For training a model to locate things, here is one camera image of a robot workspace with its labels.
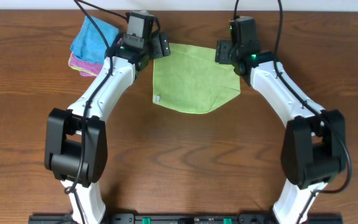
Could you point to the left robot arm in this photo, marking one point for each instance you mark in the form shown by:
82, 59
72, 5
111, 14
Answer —
76, 141

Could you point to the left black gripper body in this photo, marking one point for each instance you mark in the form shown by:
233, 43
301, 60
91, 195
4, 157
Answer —
154, 51

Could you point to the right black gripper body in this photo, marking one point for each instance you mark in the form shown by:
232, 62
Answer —
235, 55

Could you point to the purple folded cloth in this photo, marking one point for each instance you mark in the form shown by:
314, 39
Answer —
86, 74
74, 60

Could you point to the purple folded cloth upper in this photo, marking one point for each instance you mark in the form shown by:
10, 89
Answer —
74, 60

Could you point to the purple folded cloth bottom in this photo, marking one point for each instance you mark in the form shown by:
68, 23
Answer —
86, 74

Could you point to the blue folded cloth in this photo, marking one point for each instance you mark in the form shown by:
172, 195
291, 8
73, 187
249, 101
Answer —
88, 45

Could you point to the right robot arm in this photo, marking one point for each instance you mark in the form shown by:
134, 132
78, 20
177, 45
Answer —
314, 157

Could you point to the light green folded cloth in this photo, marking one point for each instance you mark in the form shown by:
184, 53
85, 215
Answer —
84, 68

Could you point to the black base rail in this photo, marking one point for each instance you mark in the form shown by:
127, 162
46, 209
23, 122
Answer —
127, 218

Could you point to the green microfiber cloth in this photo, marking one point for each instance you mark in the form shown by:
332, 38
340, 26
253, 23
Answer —
189, 80

